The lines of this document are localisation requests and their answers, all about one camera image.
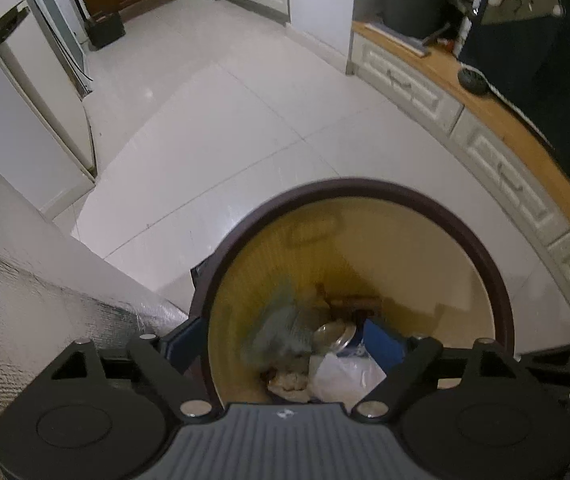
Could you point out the white drawer cabinet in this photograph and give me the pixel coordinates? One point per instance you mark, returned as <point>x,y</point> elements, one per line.
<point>490,155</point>

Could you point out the grey green rag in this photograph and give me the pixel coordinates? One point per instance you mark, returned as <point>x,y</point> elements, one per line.
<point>280,330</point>

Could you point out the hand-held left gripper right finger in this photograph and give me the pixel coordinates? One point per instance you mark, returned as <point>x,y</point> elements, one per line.
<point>382,347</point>

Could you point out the black round brush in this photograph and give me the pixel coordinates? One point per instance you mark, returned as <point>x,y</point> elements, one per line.
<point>472,79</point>

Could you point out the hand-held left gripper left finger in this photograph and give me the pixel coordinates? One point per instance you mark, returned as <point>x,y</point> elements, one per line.
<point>185,345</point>

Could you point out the grey flat tool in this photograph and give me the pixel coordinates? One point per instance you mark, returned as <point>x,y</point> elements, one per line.
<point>400,40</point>

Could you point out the translucent plastic wrap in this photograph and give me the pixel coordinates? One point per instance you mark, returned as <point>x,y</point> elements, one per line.
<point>345,375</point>

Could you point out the wooden countertop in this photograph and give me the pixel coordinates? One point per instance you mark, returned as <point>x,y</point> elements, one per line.
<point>505,115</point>

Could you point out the black crate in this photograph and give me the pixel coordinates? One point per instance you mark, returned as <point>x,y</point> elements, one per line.
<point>106,30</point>

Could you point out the black printed tablecloth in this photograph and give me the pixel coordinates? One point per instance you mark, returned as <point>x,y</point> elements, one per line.
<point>540,70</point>

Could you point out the silver foil cover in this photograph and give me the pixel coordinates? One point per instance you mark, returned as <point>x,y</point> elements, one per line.
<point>15,300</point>

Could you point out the silver refrigerator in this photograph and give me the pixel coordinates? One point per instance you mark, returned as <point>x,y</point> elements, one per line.
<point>55,15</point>

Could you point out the brown rimmed waste bin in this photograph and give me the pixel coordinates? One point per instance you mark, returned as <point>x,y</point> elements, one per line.
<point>415,260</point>

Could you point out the beige refrigerator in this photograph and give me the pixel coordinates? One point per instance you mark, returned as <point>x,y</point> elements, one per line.
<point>30,90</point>

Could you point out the dark grey bin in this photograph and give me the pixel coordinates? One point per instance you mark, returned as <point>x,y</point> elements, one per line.
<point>410,0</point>

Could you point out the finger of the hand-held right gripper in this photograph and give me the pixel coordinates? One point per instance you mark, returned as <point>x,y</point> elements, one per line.
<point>565,365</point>

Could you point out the small red item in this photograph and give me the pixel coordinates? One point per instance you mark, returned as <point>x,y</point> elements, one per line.
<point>447,44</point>

